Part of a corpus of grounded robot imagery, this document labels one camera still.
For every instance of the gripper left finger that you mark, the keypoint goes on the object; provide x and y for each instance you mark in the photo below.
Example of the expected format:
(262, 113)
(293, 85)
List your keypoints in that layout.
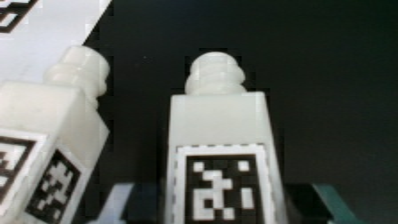
(133, 205)

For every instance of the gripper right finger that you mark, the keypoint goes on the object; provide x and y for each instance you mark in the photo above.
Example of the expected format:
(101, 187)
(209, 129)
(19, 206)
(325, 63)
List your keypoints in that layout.
(317, 206)

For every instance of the white table leg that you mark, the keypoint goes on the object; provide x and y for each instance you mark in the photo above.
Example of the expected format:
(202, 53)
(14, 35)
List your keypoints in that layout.
(225, 186)
(53, 139)

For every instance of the white sheet with markers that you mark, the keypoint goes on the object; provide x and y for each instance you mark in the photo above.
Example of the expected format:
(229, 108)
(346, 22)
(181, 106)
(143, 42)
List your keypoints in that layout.
(46, 25)

